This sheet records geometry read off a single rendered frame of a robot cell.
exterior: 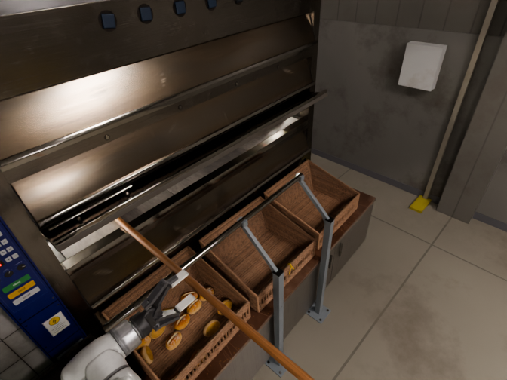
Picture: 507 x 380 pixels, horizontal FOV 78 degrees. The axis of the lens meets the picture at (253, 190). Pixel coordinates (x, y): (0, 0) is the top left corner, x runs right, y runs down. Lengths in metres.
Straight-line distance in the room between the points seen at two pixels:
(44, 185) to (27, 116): 0.26
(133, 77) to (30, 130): 0.42
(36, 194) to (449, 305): 2.71
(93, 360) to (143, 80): 1.00
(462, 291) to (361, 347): 0.99
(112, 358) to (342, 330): 1.82
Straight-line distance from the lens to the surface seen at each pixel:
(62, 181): 1.39
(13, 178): 1.32
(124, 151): 1.45
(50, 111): 1.30
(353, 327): 2.59
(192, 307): 1.91
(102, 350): 1.06
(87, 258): 1.59
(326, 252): 2.04
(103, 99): 1.35
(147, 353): 1.83
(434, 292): 2.96
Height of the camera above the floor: 2.21
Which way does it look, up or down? 37 degrees down
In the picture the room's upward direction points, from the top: 4 degrees counter-clockwise
